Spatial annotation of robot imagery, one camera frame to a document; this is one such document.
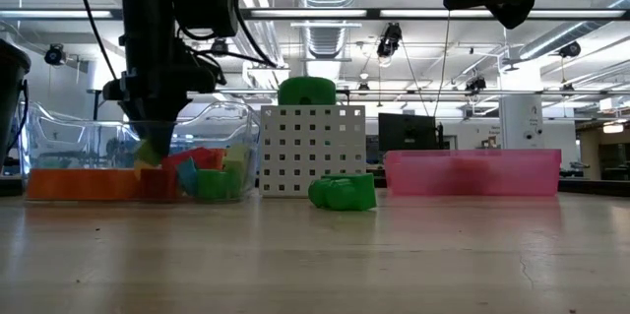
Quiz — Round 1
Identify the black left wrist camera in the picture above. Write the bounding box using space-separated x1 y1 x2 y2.
177 0 241 39

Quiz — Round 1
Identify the thin grey hanging cable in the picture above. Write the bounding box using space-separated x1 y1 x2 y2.
431 0 456 119

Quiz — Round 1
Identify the small pale green toy brick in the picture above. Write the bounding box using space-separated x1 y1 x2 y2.
223 143 253 180

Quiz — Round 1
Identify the green foam die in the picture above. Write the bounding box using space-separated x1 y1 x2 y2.
277 75 339 107

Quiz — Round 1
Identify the black ceiling spotlight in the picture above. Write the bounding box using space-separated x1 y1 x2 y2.
43 42 66 67
465 75 488 94
376 22 404 59
210 36 230 58
559 40 583 59

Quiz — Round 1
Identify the long green toy block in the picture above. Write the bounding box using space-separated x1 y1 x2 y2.
196 168 243 202

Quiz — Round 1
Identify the black overhead light bar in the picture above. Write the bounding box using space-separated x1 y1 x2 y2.
0 7 630 22

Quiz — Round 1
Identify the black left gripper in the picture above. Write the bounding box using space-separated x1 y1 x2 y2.
101 64 221 158

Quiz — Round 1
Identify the small pale yellow toy brick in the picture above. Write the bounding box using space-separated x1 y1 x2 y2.
132 159 150 181

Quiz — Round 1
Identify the pink plastic tray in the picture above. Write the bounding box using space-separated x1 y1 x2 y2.
383 148 563 198

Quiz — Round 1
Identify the black hanging cable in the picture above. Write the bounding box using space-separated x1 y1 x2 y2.
68 0 120 83

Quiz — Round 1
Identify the short green toy block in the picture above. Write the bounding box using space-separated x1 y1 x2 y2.
307 172 378 213

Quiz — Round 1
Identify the white perforated basket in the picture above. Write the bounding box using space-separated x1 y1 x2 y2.
259 104 367 199

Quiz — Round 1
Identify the clear plastic bin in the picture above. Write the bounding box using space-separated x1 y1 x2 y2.
21 100 263 203

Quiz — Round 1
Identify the black monitor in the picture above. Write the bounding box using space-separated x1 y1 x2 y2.
377 112 444 153

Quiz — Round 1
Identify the small blue toy brick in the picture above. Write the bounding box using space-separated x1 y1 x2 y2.
175 157 200 198

